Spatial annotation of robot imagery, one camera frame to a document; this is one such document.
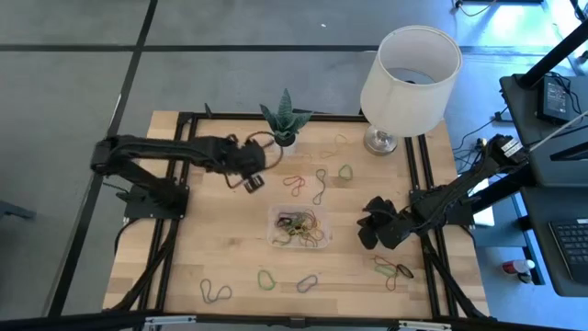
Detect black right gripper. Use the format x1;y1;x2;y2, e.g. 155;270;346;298
356;196;414;251

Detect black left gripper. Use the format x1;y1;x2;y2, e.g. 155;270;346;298
209;136;266;194

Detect teal rubber band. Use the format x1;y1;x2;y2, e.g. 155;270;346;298
311;168;328;206
199;278;233;304

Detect clear plastic bin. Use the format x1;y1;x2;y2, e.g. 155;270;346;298
266;203;331;250

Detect yellow rubber band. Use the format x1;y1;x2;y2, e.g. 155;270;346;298
320;132;349;160

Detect blue rubber band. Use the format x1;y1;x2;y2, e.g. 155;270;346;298
296;274;319;294

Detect white plant pot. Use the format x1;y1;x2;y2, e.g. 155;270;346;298
274;132;299;156

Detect green snake plant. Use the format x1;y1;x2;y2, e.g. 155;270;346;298
259;87;314;142

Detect silver lamp base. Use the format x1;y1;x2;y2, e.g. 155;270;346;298
363;123;399;156

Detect white lamp shade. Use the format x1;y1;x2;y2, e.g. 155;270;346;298
359;25;464;138

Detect red white bottle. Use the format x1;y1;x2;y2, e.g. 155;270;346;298
502;259;537;285

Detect black office desk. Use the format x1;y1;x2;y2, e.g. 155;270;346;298
499;73;588;163
519;161;588;298

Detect black computer keyboard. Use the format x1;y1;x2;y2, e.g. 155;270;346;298
548;219;588;284

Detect black power box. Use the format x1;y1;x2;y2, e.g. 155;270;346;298
537;74;574;125

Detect black diagonal pole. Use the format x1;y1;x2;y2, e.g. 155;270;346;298
518;20;588;89

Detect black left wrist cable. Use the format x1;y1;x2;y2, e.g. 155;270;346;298
245;131;285;172

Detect silver aluminium bracket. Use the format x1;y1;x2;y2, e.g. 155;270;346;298
398;320;453;331
144;314;198;328

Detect black floor cable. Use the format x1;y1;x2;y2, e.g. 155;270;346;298
452;105;511;172
453;0;501;18

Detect white cable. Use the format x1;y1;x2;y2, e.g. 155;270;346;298
527;109;588;149

